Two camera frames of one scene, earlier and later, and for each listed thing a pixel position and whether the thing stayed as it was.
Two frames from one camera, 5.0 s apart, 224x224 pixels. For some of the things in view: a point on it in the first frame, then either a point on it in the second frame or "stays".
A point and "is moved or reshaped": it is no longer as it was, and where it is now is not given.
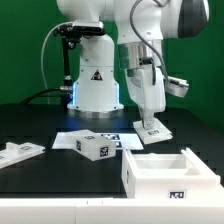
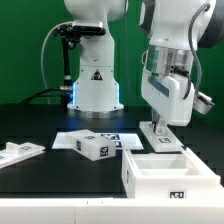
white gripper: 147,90 to 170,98
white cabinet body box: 168,176 stays
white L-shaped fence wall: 113,210 stays
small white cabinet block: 93,146 stays
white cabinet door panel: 159,132 is moved or reshaped
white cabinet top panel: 14,152 stays
